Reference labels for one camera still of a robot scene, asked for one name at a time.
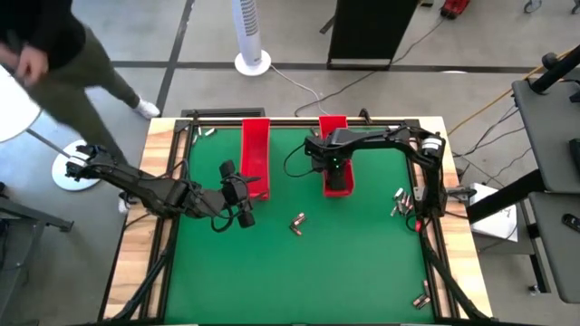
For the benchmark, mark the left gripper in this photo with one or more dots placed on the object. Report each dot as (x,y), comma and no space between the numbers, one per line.
(238,192)

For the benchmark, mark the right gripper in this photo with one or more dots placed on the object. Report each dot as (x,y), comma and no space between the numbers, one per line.
(337,174)

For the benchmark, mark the red plastic bin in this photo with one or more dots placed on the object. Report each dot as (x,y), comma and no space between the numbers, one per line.
(333,123)
(254,154)

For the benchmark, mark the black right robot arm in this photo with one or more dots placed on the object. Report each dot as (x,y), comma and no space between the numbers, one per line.
(385,136)

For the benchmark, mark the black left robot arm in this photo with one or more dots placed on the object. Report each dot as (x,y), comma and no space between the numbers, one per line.
(149,190)

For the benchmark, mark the small silver battery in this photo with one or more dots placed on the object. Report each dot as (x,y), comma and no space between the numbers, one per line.
(394,210)
(405,200)
(399,193)
(410,207)
(402,207)

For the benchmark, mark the black flat bar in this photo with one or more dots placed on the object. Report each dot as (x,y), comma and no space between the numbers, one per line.
(222,112)

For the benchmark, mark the green table mat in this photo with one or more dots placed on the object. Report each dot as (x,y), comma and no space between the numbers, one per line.
(272,271)

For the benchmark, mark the small red connector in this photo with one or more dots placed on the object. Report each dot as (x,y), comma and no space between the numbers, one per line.
(419,225)

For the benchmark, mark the black divider panel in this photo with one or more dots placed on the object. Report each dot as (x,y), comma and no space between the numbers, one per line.
(367,27)

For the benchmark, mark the white tower fan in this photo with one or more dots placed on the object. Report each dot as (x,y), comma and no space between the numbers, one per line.
(247,27)

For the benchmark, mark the white paper box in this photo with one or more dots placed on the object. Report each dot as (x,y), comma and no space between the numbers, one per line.
(498,224)

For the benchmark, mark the black beam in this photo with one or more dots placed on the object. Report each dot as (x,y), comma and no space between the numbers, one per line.
(507,195)

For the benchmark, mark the red tool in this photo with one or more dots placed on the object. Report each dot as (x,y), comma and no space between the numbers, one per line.
(454,8)

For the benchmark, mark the grey desk top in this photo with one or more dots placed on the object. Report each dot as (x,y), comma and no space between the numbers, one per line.
(562,262)
(553,136)

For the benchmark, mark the grey metal furniture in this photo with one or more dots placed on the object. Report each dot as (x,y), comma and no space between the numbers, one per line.
(31,216)

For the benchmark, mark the black device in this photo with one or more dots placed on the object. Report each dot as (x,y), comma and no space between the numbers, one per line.
(575,154)

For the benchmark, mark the black remote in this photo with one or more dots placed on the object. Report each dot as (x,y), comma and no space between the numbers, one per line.
(572,223)

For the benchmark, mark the black stand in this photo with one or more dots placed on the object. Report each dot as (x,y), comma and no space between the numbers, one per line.
(557,68)

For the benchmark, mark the person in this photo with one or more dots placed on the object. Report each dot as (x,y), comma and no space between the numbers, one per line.
(54,27)

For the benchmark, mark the grey caster wheel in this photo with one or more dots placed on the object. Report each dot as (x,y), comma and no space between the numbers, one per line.
(531,5)

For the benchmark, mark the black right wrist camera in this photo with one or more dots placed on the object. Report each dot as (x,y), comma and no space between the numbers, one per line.
(316,151)

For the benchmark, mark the black mounting post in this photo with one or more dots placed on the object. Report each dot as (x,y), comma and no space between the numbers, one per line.
(364,116)

